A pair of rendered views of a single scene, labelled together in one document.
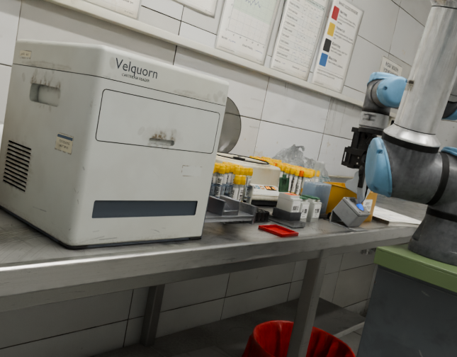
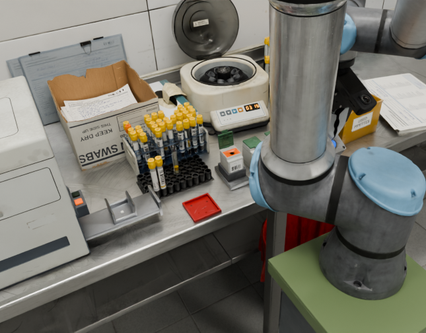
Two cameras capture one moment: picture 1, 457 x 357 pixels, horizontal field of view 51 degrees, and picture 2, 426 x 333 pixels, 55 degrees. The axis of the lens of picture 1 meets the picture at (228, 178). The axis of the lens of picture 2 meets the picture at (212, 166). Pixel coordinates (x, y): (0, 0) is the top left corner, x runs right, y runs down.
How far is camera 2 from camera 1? 79 cm
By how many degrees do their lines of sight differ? 38
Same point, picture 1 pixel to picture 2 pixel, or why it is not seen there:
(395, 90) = not seen: hidden behind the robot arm
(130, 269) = not seen: outside the picture
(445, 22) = (279, 32)
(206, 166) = (59, 211)
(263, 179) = (242, 100)
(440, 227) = (338, 250)
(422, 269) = (299, 303)
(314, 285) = (274, 226)
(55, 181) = not seen: outside the picture
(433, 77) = (284, 105)
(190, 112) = (5, 185)
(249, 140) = not seen: hidden behind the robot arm
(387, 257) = (275, 274)
